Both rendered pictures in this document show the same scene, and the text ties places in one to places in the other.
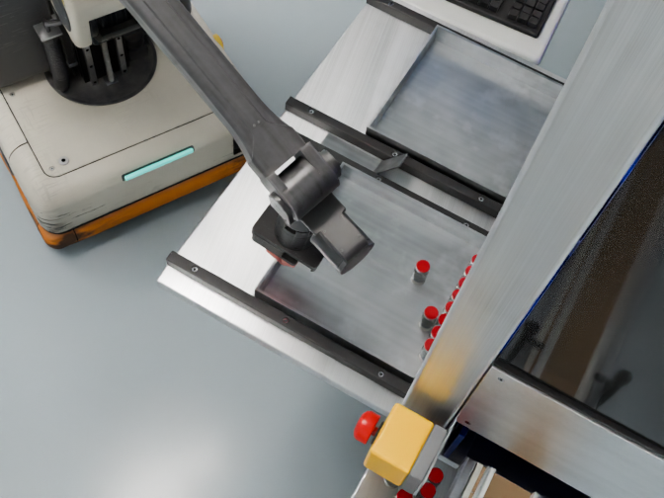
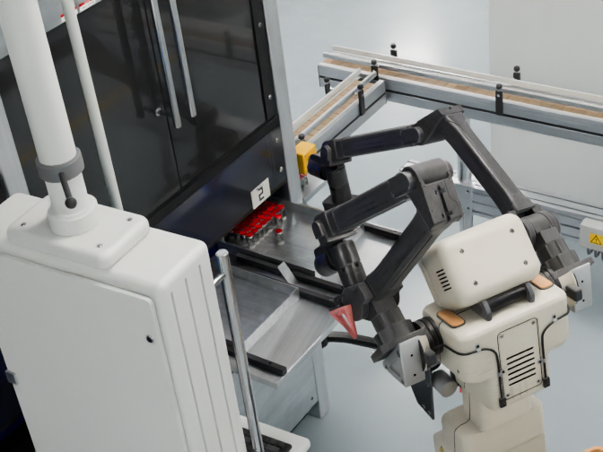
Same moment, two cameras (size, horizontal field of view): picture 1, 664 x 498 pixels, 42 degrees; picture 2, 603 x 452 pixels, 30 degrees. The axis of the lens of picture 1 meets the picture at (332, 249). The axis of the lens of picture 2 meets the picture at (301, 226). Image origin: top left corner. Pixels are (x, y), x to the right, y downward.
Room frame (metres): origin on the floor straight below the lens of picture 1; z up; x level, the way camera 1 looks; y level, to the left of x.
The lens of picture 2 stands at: (3.12, 0.76, 2.76)
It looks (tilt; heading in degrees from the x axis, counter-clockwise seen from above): 34 degrees down; 198
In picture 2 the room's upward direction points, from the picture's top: 8 degrees counter-clockwise
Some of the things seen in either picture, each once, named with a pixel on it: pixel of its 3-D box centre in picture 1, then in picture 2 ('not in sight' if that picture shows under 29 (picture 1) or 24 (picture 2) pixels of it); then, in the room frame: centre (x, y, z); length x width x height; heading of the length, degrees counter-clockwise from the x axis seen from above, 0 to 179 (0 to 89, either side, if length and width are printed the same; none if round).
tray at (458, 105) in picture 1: (492, 124); (220, 302); (0.91, -0.22, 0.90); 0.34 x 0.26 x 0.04; 70
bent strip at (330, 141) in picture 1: (363, 149); (301, 279); (0.80, -0.02, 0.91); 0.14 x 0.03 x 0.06; 69
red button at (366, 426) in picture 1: (371, 429); not in sight; (0.33, -0.09, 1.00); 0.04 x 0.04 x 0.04; 70
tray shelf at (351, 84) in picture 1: (405, 187); (278, 282); (0.77, -0.10, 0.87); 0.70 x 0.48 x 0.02; 160
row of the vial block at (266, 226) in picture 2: (453, 307); (266, 226); (0.56, -0.19, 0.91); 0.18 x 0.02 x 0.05; 160
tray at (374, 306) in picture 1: (398, 282); (291, 236); (0.59, -0.11, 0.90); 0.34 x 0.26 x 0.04; 70
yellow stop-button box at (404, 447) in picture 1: (403, 448); (301, 157); (0.31, -0.13, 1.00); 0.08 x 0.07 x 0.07; 70
